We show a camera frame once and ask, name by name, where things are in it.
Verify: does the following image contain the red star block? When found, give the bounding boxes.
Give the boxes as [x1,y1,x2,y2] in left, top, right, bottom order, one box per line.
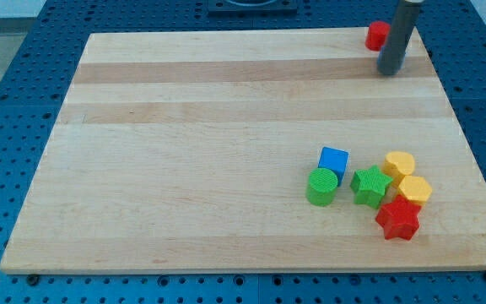
[375,195,421,241]

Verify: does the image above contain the blue cube block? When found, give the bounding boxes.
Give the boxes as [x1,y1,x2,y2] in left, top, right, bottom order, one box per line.
[318,147,349,186]

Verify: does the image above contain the light wooden board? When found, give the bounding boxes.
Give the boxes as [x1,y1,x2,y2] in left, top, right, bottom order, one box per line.
[0,27,486,275]

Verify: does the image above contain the green cylinder block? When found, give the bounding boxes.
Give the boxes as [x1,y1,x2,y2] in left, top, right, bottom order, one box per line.
[305,167,338,207]

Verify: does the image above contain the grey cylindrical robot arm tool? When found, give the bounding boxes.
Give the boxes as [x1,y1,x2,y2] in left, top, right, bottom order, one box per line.
[377,0,424,76]

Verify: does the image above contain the yellow heart block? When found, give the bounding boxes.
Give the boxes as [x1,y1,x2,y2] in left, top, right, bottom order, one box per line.
[381,151,416,187]

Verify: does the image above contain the green star block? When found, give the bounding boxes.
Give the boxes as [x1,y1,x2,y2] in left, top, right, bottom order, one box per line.
[350,165,393,209]

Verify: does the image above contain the yellow hexagon block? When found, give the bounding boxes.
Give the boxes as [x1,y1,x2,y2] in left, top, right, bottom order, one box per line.
[397,176,433,207]

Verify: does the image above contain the red cylinder block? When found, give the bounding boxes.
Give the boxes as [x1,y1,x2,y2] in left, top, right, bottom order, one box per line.
[364,20,391,52]

